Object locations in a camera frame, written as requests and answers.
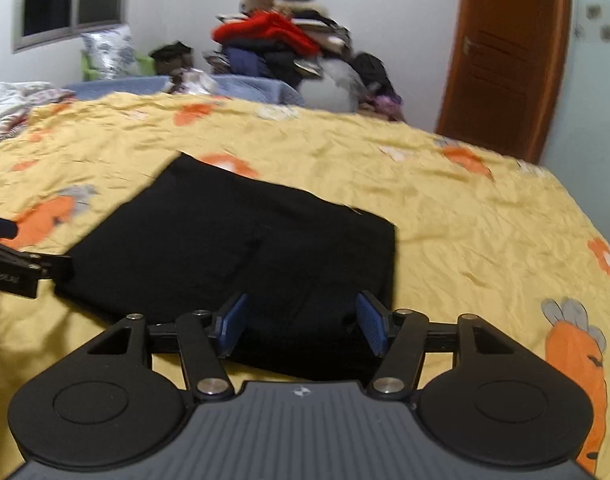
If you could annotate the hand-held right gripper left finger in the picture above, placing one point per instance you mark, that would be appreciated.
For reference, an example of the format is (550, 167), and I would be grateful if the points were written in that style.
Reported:
(233, 325)

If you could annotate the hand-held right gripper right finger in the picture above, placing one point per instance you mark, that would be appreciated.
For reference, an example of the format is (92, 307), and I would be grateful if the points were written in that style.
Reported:
(372, 325)

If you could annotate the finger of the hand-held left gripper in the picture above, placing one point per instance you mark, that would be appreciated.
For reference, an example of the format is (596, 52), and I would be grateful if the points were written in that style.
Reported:
(55, 266)
(0, 226)

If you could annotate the black pants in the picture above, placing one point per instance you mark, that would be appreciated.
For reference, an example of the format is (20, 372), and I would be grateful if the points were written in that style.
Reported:
(225, 250)

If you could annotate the floral white cloth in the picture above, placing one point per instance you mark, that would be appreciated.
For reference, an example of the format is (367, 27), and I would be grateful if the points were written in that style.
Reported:
(15, 105)

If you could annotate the yellow carrot-print bedsheet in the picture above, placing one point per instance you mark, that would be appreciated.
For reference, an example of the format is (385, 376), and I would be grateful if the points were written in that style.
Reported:
(460, 240)

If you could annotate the patterned white pillow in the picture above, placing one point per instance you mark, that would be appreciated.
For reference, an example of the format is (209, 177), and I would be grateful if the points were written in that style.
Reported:
(107, 52)

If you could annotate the green chair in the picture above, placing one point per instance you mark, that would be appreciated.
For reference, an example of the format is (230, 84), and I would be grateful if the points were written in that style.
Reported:
(146, 64)

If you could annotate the blue blanket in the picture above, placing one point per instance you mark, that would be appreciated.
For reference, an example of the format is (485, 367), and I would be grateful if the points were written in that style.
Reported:
(235, 87)

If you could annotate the dark bag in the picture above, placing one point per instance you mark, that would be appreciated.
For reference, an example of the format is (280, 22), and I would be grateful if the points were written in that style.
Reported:
(172, 57)

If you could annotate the pile of clothes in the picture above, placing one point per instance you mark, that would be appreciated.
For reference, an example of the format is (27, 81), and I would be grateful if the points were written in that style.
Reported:
(295, 35)

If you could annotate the brown wooden door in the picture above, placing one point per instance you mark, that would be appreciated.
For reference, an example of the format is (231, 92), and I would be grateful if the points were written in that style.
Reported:
(505, 55)

